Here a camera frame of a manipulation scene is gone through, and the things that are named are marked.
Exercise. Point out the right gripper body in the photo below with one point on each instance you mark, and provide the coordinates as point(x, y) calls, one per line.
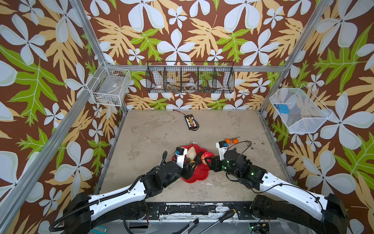
point(215, 163)

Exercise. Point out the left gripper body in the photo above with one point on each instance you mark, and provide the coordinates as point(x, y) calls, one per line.
point(185, 172)

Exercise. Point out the red flower-shaped fruit bowl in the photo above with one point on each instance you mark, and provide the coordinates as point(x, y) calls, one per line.
point(202, 171)

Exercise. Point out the dark avocado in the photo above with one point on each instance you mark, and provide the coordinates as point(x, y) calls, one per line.
point(198, 158)

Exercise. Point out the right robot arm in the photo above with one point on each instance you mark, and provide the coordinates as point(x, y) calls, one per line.
point(276, 198)

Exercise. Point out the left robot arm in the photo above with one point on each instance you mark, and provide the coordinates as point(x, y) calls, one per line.
point(85, 212)

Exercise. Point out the orange tangerines on twig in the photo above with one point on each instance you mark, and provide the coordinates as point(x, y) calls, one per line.
point(232, 140)

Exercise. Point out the grey pliers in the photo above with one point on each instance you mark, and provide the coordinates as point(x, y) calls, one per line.
point(188, 228)

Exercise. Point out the blue object in basket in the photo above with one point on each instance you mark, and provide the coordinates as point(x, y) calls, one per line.
point(283, 109)

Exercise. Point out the teal tool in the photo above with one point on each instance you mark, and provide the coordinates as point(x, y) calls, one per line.
point(99, 230)

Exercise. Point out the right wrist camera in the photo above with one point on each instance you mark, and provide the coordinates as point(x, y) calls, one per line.
point(222, 147)

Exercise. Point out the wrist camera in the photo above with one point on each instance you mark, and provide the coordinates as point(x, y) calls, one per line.
point(179, 156)
point(222, 147)

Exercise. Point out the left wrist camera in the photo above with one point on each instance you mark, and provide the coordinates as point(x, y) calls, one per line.
point(179, 156)

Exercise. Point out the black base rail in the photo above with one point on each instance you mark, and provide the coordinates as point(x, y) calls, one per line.
point(157, 210)

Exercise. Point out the black-handled screwdriver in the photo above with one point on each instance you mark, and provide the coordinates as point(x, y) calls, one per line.
point(229, 214)

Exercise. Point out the white wire basket right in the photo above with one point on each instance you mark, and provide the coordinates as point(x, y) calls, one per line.
point(307, 112)

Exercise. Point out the white wire basket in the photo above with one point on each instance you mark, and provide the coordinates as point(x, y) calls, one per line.
point(109, 85)
point(307, 112)

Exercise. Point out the black wire basket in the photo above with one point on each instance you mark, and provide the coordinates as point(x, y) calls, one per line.
point(189, 77)

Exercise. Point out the white wire basket left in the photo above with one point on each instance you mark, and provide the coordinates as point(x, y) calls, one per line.
point(109, 85)

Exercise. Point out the aluminium frame post back right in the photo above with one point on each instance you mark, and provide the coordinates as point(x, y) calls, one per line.
point(306, 33)

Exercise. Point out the aluminium frame post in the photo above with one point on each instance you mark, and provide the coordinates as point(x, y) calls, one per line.
point(306, 33)
point(93, 41)

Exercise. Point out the aluminium frame post back left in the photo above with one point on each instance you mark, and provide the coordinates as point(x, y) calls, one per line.
point(93, 41)

